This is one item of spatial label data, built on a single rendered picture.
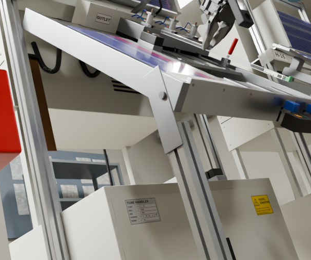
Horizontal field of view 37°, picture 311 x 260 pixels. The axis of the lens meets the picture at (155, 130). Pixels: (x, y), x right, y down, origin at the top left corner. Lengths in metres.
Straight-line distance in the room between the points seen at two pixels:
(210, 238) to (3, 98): 0.43
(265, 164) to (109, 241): 4.72
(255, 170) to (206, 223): 4.96
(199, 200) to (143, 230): 0.32
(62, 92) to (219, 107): 0.72
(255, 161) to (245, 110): 4.69
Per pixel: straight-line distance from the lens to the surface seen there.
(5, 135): 0.80
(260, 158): 5.78
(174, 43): 1.65
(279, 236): 1.56
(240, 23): 1.32
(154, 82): 0.93
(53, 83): 1.63
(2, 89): 0.85
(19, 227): 4.45
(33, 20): 1.46
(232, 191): 1.45
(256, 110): 1.16
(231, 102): 1.07
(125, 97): 1.80
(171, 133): 0.89
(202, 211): 0.85
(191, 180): 0.86
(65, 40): 1.30
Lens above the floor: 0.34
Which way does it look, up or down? 19 degrees up
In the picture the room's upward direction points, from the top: 16 degrees counter-clockwise
